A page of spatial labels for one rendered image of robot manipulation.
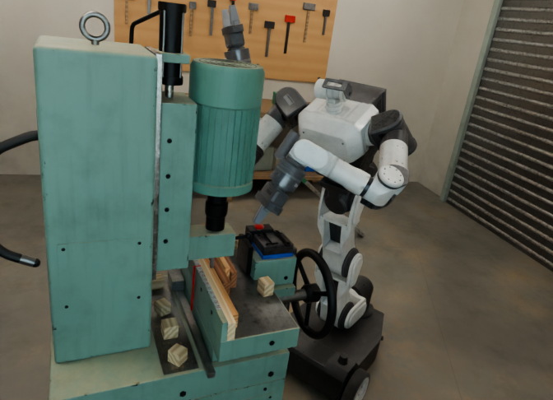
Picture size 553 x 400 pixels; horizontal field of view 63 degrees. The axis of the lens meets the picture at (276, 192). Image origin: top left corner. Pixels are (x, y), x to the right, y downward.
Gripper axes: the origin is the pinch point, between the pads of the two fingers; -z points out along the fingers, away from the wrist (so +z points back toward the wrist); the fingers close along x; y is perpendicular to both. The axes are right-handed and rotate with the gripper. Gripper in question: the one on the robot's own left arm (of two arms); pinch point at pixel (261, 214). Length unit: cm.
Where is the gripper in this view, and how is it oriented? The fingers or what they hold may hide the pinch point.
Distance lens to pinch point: 136.5
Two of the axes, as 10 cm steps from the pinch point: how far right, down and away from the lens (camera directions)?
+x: -4.0, -3.8, 8.4
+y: -7.3, -4.3, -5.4
